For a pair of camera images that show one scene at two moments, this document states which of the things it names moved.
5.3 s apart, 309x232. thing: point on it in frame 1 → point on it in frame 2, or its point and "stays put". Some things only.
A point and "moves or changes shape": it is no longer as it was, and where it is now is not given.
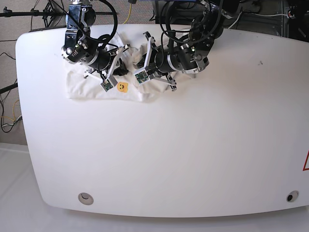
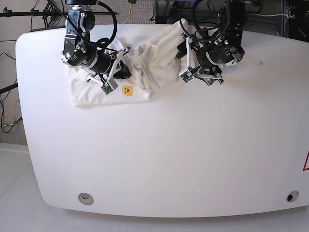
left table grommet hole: [86, 198] stays put
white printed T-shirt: [81, 85] moves or changes shape
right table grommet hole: [292, 195] stays put
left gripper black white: [157, 63] → [203, 64]
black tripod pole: [35, 12] stays put
